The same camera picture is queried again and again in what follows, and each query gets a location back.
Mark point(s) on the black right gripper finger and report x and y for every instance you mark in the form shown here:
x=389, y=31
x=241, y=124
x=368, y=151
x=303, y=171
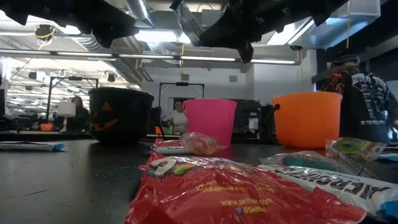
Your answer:
x=227, y=28
x=248, y=40

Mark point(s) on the clear bag green candy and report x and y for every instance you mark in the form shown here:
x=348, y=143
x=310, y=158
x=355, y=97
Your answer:
x=354, y=147

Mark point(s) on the clear bag orange candy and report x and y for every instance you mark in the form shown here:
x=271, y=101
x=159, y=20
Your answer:
x=200, y=143

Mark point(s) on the long ceiling light bar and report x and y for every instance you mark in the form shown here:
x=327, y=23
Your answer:
x=149, y=56

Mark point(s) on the red Skittles candy pack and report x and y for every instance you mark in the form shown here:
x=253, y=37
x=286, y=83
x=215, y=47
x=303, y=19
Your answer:
x=233, y=193
x=168, y=143

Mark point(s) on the orange bin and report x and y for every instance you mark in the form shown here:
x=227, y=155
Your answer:
x=46, y=127

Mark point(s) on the small orange box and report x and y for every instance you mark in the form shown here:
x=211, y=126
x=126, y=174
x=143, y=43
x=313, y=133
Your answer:
x=157, y=130

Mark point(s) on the silver round ventilation duct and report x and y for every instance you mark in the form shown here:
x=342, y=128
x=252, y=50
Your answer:
x=141, y=20

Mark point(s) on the pink plastic bucket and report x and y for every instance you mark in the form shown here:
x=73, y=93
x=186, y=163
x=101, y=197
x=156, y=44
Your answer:
x=211, y=118

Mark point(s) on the clear bag teal candy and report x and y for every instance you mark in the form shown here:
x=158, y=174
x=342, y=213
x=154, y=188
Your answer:
x=304, y=161

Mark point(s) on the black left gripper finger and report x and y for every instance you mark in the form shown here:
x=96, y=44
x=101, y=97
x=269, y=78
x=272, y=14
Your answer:
x=105, y=37
x=99, y=17

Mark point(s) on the black jack-o-lantern bucket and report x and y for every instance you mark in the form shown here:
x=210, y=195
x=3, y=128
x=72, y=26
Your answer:
x=130, y=118

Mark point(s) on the person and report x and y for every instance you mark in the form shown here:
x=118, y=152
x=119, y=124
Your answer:
x=179, y=121
x=81, y=118
x=367, y=102

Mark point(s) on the white shade lamp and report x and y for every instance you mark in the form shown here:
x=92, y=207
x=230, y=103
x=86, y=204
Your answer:
x=66, y=109

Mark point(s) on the black rectangular frame stand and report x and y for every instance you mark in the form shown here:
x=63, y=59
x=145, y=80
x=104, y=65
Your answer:
x=182, y=83
x=74, y=78

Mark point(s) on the black equipment rack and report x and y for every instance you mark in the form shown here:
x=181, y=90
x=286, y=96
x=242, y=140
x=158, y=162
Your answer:
x=247, y=109

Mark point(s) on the black ceiling camera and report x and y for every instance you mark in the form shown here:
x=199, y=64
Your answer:
x=296, y=48

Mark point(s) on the orange plastic bucket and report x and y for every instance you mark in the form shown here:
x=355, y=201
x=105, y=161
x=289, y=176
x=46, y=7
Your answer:
x=308, y=121

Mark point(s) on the grey wall vent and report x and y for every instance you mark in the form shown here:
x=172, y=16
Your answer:
x=185, y=77
x=233, y=78

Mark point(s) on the silver rectangular air duct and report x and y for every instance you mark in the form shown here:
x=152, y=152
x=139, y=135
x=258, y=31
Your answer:
x=311, y=35

